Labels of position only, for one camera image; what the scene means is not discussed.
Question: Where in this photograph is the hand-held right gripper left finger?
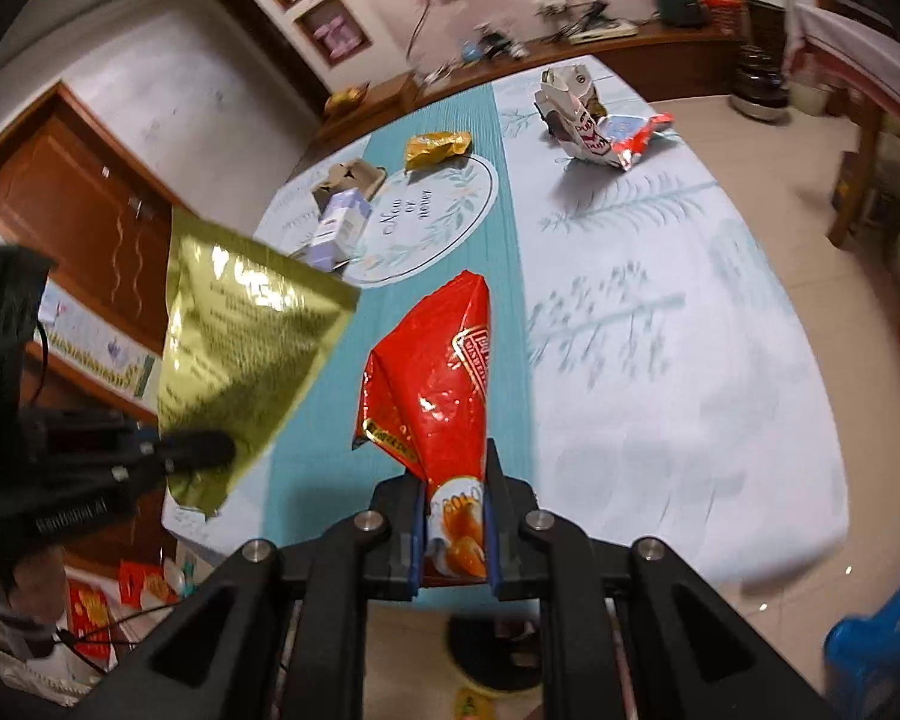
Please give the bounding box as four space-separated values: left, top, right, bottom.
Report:
75 474 427 720

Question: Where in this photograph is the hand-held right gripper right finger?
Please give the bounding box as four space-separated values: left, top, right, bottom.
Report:
484 448 841 720

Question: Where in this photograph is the black bin with yellow rim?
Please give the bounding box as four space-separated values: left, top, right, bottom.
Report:
446 611 552 697

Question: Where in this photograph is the gold foil bag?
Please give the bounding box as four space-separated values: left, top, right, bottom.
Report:
156 206 361 522

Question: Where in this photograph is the red snack bag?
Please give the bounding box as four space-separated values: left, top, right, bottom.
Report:
352 270 492 586

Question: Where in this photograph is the person's left forearm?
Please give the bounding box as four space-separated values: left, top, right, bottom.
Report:
0 540 72 661

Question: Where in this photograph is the red paper envelope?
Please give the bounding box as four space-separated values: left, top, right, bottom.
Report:
118 559 170 608

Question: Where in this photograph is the small purple white box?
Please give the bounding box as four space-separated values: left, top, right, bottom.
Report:
304 190 372 271

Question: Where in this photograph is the printed teal white tablecloth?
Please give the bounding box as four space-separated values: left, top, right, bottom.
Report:
161 52 848 601

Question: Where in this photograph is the brown cardboard egg carton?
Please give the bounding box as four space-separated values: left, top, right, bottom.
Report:
311 157 387 203

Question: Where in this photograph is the fruit bowl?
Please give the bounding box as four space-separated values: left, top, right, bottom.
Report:
324 86 372 117

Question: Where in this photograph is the small yellow gold packet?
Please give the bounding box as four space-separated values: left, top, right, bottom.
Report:
405 130 473 172

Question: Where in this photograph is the small wooden cabinet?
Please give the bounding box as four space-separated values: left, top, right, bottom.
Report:
319 71 421 140

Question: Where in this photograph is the blue plastic stool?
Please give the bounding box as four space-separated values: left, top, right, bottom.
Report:
825 547 900 707

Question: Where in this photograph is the red white blue wrapper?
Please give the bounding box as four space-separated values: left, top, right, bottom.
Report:
600 111 677 172

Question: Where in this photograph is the long wooden TV cabinet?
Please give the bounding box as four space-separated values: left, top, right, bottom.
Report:
401 15 747 110

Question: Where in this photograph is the white set-top box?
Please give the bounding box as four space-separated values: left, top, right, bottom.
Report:
566 21 638 43

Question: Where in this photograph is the dark clay pot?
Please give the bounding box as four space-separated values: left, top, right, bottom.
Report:
731 45 792 121

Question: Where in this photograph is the white bucket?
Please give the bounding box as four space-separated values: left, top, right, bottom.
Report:
791 79 833 118

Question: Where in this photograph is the dark green toaster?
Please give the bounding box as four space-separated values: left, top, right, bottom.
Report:
651 0 706 27

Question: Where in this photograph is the red basket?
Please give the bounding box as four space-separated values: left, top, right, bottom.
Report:
701 0 743 35

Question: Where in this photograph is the side table with pink cloth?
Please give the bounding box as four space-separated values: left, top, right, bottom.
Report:
795 4 900 248

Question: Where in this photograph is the children's wall poster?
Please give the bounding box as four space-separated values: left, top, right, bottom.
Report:
41 292 158 400

